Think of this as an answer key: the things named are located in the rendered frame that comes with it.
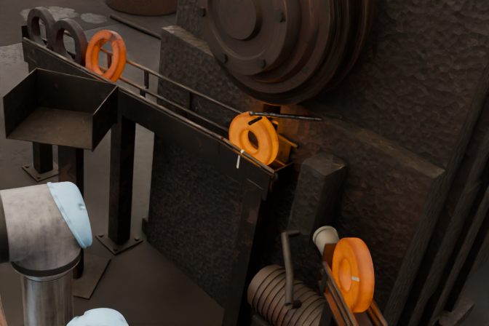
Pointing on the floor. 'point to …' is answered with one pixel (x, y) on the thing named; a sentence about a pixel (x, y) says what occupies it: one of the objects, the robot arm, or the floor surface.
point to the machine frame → (353, 146)
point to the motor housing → (268, 297)
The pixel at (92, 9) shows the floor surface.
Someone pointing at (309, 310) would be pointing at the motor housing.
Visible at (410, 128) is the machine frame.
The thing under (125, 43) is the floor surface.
